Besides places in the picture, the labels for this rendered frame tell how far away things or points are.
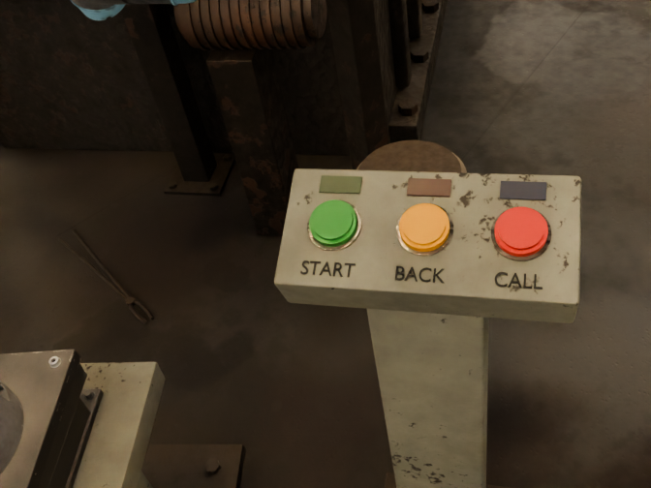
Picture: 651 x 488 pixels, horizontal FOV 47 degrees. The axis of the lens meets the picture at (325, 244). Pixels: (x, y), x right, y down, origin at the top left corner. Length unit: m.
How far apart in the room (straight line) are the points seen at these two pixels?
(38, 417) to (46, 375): 0.05
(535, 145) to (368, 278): 1.07
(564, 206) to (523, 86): 1.20
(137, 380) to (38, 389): 0.13
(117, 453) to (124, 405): 0.06
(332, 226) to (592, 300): 0.80
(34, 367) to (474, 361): 0.49
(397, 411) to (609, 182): 0.90
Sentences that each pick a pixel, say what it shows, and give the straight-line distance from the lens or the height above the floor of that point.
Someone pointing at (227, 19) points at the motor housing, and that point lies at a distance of 1.19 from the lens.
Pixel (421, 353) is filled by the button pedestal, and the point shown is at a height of 0.48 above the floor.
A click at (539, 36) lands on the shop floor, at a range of 1.99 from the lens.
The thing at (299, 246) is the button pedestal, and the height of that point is 0.59.
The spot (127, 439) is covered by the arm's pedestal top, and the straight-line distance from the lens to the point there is 0.92.
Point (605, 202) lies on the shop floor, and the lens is 1.52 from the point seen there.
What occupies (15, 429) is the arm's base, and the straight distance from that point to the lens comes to 0.86.
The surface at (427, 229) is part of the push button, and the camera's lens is 0.60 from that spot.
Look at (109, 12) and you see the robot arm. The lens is 1.19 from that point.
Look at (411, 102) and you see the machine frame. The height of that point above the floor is 0.09.
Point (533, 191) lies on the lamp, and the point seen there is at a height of 0.61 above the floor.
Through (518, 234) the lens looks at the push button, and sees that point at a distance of 0.59.
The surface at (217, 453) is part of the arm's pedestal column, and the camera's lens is 1.20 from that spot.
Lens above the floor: 1.03
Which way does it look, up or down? 45 degrees down
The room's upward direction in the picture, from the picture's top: 12 degrees counter-clockwise
